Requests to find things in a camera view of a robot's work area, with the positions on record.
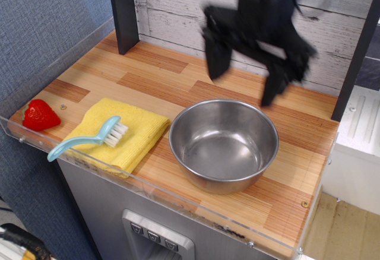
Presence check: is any white toy sink counter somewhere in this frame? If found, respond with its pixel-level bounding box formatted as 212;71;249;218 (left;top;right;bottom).
321;86;379;214

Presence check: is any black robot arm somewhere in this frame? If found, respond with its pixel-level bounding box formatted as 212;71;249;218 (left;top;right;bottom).
202;0;316;106

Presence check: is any silver metal pot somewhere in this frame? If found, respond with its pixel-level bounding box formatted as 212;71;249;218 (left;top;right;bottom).
169;99;279;194

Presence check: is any silver toy fridge cabinet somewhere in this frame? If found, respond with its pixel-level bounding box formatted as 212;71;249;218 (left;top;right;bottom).
58;157;274;259

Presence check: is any light blue scrub brush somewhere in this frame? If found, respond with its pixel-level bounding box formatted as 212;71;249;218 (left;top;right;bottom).
47;116;129;162

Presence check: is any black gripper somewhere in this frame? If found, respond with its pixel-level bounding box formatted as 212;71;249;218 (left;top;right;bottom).
202;0;316;106

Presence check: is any black left frame post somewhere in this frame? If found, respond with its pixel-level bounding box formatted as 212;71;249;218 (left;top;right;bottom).
111;0;140;55

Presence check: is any yellow rag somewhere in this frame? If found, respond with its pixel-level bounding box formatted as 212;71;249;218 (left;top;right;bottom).
64;98;170;178

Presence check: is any black and yellow object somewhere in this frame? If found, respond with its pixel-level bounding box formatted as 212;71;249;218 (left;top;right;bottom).
1;227;54;259

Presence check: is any red toy strawberry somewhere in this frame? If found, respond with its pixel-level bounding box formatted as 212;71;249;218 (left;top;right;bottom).
22;99;61;131

